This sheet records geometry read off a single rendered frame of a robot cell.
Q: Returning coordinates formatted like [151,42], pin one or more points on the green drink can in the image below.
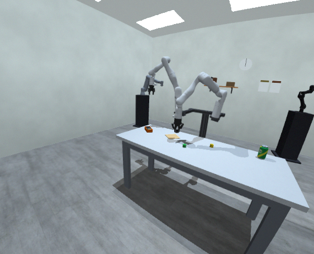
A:
[262,151]

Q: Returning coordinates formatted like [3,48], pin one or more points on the orange pocket multimeter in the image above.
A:
[148,129]

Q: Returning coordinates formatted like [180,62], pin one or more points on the tan square mat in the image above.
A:
[172,136]

